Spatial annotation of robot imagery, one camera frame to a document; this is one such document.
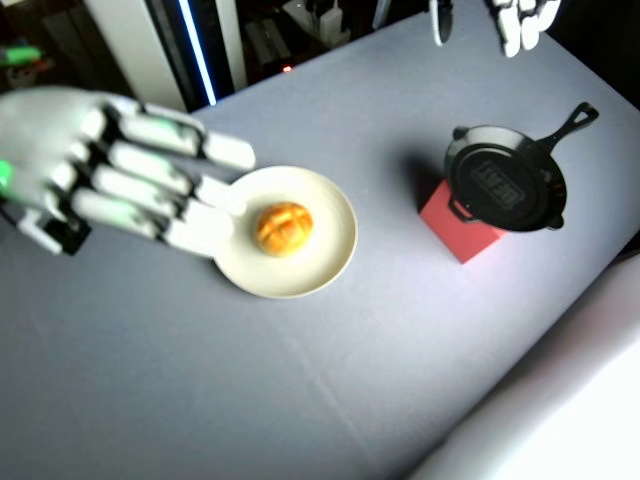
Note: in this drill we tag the blue light strip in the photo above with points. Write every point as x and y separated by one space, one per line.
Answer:
197 50

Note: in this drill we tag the cream round plate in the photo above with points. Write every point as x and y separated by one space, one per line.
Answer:
320 265

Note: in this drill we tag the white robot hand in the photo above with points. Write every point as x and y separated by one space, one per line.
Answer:
520 20
40 135

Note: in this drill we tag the white pillar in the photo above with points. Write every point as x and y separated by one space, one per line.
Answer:
135 45

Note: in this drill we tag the grey table cloth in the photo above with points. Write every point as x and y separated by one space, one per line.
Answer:
250 375

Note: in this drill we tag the black frying pan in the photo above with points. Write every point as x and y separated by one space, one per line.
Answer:
500 185

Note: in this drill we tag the green toy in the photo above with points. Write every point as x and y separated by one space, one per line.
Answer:
20 54

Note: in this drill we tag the golden bread bun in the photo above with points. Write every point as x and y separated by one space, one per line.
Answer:
284 229

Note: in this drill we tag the red block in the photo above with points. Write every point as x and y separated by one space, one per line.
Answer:
460 232

